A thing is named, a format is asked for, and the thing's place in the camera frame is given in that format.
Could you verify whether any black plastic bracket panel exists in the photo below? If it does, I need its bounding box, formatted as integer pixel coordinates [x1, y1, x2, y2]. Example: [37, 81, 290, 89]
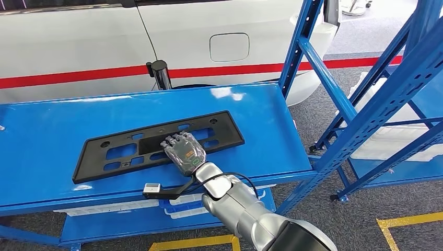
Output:
[72, 110, 246, 185]

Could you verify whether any blue plastic crate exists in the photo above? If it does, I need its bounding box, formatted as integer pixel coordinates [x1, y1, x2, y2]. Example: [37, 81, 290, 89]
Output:
[158, 198, 208, 215]

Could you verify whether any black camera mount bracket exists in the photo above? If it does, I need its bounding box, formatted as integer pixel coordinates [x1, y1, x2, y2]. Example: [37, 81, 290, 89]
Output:
[143, 175, 199, 201]

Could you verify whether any white plastic crate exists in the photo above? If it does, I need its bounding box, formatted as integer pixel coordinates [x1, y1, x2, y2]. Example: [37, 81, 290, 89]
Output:
[169, 184, 277, 207]
[165, 207, 211, 220]
[53, 199, 160, 218]
[347, 72, 443, 163]

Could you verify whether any red barrier belt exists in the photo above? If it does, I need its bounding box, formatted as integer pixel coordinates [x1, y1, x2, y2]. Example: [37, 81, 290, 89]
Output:
[0, 64, 150, 90]
[168, 55, 404, 79]

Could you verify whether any chrome stanchion post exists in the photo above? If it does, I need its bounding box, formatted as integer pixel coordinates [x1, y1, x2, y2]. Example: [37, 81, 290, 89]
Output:
[145, 60, 173, 91]

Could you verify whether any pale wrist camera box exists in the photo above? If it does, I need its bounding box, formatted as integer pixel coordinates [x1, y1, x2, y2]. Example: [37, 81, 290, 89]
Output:
[143, 182, 162, 196]

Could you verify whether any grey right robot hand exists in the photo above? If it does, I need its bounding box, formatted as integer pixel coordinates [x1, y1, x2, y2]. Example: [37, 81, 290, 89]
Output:
[159, 131, 207, 177]

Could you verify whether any blue metal shelf rack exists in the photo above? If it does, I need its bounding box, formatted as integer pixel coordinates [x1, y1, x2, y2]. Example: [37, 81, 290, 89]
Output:
[309, 0, 443, 202]
[0, 0, 443, 251]

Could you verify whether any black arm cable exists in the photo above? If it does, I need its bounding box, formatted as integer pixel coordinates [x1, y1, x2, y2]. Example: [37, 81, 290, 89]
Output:
[193, 172, 260, 200]

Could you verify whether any white car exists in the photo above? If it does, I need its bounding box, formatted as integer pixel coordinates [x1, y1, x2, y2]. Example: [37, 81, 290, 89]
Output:
[0, 0, 342, 107]

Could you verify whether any white round floor base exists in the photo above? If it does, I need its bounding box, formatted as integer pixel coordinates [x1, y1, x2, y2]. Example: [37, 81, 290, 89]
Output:
[341, 0, 372, 17]

